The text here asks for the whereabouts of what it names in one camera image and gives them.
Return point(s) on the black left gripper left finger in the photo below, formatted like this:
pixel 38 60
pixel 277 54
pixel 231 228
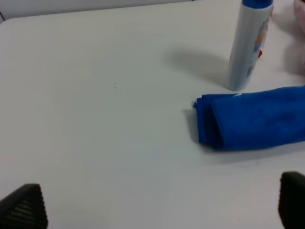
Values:
pixel 24 208

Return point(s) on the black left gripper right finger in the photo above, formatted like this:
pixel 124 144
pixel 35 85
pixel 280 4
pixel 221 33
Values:
pixel 291 206

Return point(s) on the folded blue cloth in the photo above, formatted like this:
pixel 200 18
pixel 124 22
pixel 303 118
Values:
pixel 252 120

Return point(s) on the white blue shampoo bottle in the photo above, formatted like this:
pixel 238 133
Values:
pixel 251 30

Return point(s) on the rolled pink towel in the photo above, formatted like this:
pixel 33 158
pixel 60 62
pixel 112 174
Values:
pixel 299 12

